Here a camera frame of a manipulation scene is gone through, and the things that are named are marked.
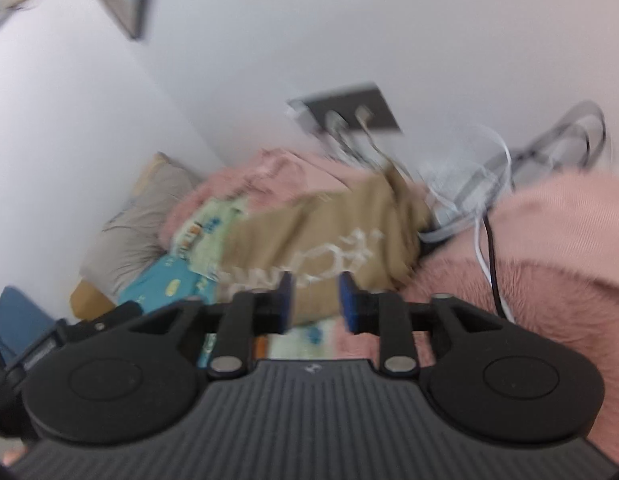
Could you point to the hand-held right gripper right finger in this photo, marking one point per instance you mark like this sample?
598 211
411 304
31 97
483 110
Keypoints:
346 305

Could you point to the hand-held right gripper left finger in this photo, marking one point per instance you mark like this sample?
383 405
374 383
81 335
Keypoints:
286 302

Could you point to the tan t-shirt with white print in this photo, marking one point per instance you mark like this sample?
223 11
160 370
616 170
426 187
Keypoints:
319 230

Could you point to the tall blue covered chair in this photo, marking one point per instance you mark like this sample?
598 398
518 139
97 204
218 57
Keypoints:
19 315

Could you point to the yellow headboard cushion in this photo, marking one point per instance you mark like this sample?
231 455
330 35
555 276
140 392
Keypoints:
89 302

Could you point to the green cartoon print blanket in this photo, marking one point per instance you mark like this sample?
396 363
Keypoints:
209 230

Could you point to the teal smiley print bed sheet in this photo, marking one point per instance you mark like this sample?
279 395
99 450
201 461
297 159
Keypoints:
159 280

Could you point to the grey pillow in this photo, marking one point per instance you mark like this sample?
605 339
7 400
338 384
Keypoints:
134 240

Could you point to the white charger plugs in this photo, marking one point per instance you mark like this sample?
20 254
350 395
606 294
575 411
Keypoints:
339 125

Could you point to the yellow pillow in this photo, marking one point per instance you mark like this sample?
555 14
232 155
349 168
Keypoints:
152 172

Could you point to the pink fluffy blanket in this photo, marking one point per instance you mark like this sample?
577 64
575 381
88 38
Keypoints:
554 240

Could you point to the dark wall socket plate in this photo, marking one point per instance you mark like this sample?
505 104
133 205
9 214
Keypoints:
359 102

